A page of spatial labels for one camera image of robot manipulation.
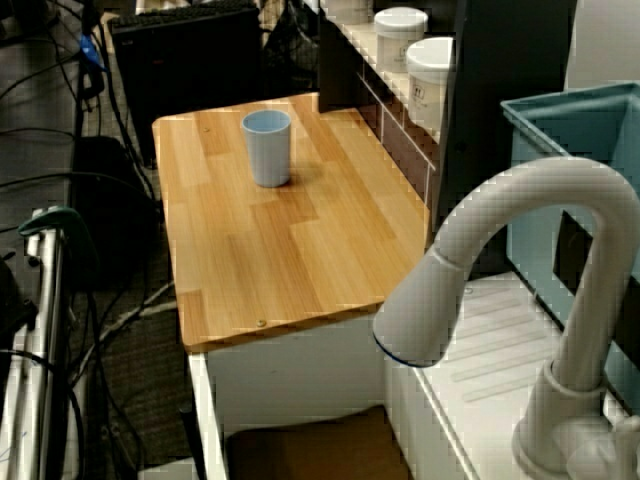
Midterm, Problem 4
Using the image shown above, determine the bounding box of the light blue plastic cup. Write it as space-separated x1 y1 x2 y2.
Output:
241 109 293 189

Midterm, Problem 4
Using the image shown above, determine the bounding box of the narrow dark hutch side panel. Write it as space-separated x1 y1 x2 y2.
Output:
318 0 382 114

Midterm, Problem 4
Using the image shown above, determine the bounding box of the aluminium frame rail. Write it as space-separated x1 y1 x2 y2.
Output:
0 219 69 480

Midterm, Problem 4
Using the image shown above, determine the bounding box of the black wire mesh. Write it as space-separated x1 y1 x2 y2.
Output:
259 0 321 99

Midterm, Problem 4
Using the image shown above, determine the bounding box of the teal plastic bin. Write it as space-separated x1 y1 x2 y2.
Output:
500 82 640 416

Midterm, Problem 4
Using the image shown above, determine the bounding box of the black cabinet door handle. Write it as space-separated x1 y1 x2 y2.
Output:
178 403 207 480

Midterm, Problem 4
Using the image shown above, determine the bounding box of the white curved toy faucet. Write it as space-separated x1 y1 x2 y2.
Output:
372 156 640 480

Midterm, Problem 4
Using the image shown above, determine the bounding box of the grey floor cable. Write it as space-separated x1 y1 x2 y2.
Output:
69 282 177 381

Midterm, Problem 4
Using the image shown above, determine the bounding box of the blue cable connector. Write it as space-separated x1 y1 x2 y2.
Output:
78 33 109 74

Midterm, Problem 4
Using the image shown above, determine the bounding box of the black box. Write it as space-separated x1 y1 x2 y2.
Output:
110 4 261 167

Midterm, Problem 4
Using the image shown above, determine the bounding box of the wide dark hutch upright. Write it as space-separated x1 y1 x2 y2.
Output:
438 0 576 281

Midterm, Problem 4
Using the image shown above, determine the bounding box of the green clamp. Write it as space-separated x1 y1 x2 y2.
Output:
17 206 101 286

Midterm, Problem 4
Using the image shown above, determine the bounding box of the black bulky device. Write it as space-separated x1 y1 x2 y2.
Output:
0 252 40 346

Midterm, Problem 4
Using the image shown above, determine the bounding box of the white labelled jar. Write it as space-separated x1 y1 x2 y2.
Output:
373 7 430 74
405 37 456 134

